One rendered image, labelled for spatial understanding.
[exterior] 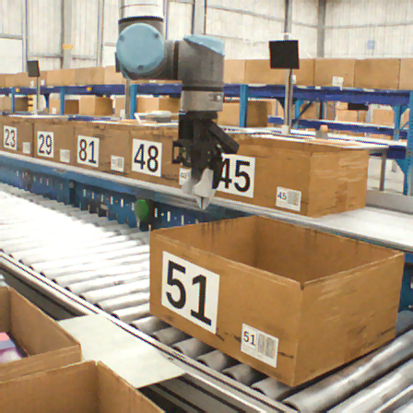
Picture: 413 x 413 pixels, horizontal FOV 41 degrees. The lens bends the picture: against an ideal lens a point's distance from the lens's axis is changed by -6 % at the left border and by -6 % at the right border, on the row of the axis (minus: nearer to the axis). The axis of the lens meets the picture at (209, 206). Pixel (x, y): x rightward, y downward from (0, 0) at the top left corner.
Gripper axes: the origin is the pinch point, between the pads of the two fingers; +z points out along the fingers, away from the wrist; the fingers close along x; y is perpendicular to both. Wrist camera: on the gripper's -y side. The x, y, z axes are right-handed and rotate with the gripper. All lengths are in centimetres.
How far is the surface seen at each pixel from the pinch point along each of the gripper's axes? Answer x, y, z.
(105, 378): 37, 52, 11
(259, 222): 9.4, -7.7, 3.7
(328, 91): -295, -482, -39
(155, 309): 8.5, 20.9, 17.7
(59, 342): 23, 51, 12
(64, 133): -118, -31, -8
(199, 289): 22.3, 22.3, 9.5
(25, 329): 9, 50, 15
